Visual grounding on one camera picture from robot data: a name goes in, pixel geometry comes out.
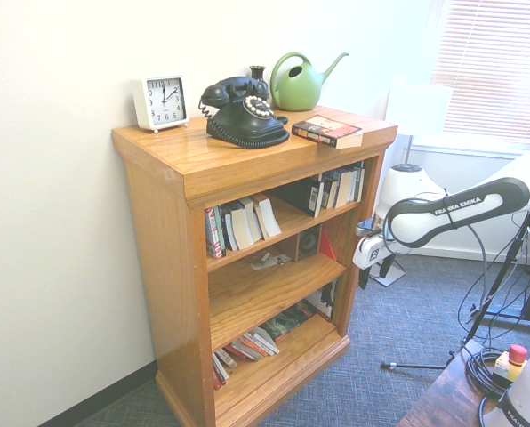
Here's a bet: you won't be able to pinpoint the red white spine book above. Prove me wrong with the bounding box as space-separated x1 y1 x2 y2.
204 205 227 259

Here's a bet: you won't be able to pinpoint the green watering can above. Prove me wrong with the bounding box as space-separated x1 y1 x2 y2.
269 52 350 112

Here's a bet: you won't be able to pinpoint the yellow emergency stop button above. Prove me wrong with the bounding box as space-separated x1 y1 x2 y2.
494 343 528 386

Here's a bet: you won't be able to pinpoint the white window blinds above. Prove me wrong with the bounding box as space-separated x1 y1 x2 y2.
429 0 530 146

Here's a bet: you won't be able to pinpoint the red triangular item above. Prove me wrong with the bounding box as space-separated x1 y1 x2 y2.
319 229 338 262

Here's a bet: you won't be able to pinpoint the camouflage cover book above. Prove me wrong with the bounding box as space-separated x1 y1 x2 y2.
259 306 317 342

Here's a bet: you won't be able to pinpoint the wooden bookshelf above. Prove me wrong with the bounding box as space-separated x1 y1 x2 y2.
111 105 399 427

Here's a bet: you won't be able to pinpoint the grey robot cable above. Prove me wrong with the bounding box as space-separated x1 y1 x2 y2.
442 189 491 321

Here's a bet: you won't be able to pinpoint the black vase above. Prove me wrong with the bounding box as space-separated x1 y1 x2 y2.
248 65 269 97

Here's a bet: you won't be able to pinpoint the black camera tripod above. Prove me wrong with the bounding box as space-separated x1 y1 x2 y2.
380 211 530 371

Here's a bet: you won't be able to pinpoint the red black paperback book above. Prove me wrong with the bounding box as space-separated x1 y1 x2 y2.
291 114 364 149

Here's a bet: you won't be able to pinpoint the loose papers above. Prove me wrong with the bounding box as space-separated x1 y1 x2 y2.
248 250 292 272

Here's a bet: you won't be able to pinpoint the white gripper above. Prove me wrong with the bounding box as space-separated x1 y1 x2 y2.
352 235 398 291

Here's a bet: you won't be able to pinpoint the black coiled cable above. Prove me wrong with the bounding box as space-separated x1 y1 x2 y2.
466 346 513 397

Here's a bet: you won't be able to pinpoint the white book red marks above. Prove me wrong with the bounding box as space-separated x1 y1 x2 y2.
255 326 281 356

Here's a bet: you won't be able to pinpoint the black leaning book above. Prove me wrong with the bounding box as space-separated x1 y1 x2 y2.
273 175 324 219

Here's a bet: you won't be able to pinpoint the blue cover paperback book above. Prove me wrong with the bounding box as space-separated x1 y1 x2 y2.
335 165 357 206
353 161 366 204

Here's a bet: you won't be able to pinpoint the black white cover book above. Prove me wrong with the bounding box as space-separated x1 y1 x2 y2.
304 278 339 322

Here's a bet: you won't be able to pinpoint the black rotary telephone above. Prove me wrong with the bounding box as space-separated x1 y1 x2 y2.
197 76 291 148

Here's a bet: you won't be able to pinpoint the black cover paperback book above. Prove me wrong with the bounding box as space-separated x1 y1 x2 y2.
317 171 332 210

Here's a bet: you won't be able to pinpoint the white grey cover book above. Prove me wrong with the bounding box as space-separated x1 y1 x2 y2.
211 349 238 391

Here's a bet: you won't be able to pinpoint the white paperback book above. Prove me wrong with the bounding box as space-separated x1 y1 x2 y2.
242 332 273 357

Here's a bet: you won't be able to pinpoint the white square alarm clock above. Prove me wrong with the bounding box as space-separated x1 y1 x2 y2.
132 75 189 133

